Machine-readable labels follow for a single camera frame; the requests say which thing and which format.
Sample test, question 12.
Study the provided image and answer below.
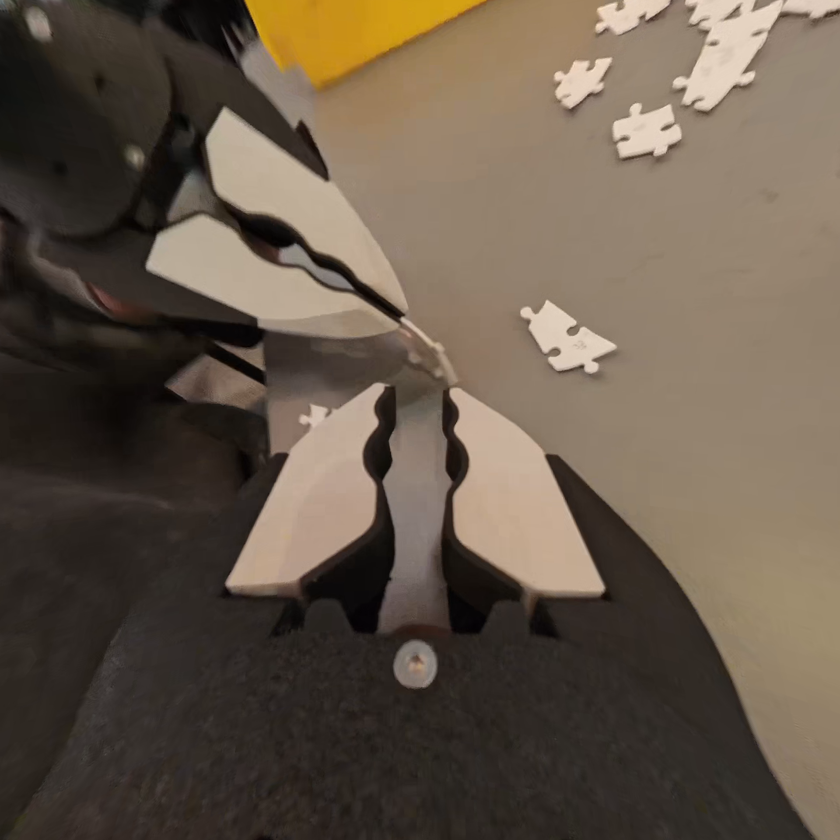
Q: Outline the pile of loose puzzle pieces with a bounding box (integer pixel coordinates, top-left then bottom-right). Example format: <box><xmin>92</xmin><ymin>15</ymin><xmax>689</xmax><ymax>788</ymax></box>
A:
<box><xmin>552</xmin><ymin>0</ymin><xmax>840</xmax><ymax>162</ymax></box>

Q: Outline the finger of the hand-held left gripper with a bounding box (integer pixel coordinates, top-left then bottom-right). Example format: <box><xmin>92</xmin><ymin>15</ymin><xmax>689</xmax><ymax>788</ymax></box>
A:
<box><xmin>145</xmin><ymin>214</ymin><xmax>403</xmax><ymax>340</ymax></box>
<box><xmin>201</xmin><ymin>105</ymin><xmax>409</xmax><ymax>316</ymax></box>

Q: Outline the person's dark clothing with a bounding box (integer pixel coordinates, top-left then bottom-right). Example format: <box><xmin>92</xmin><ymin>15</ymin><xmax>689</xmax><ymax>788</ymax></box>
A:
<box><xmin>0</xmin><ymin>296</ymin><xmax>270</xmax><ymax>815</ymax></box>

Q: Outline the yellow box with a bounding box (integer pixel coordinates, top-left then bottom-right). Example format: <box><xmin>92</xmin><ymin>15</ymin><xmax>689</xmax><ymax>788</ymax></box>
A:
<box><xmin>243</xmin><ymin>0</ymin><xmax>489</xmax><ymax>90</ymax></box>

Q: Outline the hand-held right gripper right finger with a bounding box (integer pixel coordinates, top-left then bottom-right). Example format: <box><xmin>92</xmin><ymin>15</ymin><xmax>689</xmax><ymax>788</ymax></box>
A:
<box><xmin>443</xmin><ymin>388</ymin><xmax>607</xmax><ymax>602</ymax></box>

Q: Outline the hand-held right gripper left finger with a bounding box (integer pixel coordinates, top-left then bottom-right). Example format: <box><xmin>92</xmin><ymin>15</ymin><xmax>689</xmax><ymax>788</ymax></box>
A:
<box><xmin>226</xmin><ymin>384</ymin><xmax>395</xmax><ymax>599</ymax></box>

